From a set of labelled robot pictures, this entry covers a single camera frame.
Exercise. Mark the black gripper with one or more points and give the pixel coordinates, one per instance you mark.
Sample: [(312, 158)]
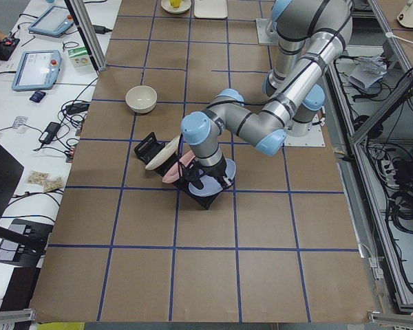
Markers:
[(219, 170)]

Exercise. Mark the blue plate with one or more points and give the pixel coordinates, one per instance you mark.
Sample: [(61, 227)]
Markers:
[(210, 185)]

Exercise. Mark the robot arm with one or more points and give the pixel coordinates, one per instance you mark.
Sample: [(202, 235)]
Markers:
[(311, 34)]

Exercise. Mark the pink plate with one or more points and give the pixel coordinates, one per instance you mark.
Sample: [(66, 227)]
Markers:
[(174, 173)]

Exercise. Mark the cream plate in rack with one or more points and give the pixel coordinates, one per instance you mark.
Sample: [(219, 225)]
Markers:
[(163, 155)]

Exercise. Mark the white round plate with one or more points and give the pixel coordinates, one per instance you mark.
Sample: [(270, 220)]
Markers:
[(182, 8)]

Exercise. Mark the white bowl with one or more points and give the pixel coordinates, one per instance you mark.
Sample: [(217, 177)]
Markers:
[(141, 99)]

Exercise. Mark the black power adapter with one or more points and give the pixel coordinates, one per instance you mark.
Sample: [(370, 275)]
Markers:
[(49, 133)]

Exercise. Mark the green white small box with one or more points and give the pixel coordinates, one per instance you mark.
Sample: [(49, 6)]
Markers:
[(79, 57)]

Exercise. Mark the white rectangular tray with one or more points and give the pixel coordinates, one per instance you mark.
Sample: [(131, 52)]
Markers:
[(210, 9)]

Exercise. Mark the yellow lemon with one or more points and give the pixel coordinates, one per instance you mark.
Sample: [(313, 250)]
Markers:
[(175, 3)]

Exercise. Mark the near blue teach pendant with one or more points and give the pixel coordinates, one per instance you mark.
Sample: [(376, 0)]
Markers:
[(37, 70)]

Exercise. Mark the blue teach pendant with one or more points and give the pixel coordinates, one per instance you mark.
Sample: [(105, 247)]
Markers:
[(54, 22), (37, 70)]

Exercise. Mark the far blue teach pendant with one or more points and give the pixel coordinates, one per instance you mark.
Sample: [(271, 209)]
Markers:
[(54, 22)]

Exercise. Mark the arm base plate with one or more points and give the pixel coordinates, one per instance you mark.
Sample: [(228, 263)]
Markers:
[(266, 34), (304, 129)]

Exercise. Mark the aluminium frame post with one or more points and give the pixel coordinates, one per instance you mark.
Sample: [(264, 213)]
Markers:
[(86, 30)]

